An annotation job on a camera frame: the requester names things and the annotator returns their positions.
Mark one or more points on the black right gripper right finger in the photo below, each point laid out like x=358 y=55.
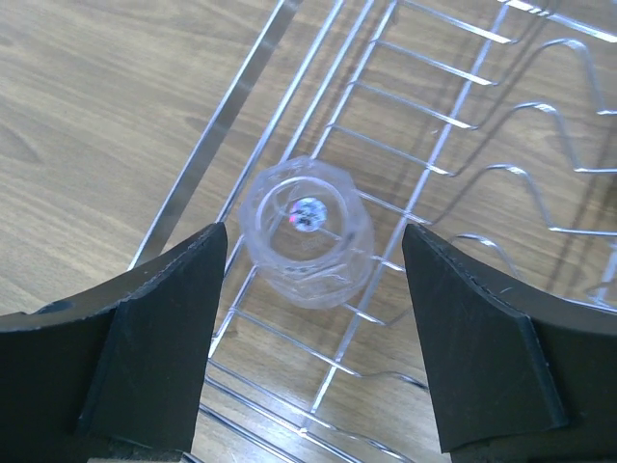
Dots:
x=514 y=373

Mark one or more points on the clear plastic cup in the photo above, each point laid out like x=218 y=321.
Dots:
x=308 y=232

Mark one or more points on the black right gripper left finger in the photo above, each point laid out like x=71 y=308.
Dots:
x=115 y=372

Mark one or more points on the wire dish rack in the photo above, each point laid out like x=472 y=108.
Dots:
x=493 y=123

